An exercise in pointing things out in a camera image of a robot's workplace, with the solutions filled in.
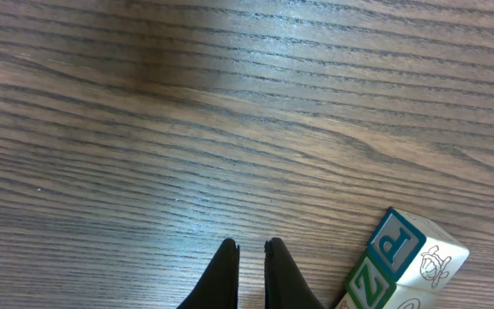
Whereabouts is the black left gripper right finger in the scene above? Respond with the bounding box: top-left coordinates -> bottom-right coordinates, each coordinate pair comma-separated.
264,238 -> 323,309

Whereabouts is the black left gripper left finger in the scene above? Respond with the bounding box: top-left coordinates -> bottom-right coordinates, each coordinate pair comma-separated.
177,239 -> 240,309

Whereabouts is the red M letter block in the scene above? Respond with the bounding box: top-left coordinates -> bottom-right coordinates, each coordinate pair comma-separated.
335,251 -> 438,309

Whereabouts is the blue-sided picture block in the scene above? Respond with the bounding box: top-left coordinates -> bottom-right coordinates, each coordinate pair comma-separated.
368,208 -> 469,293

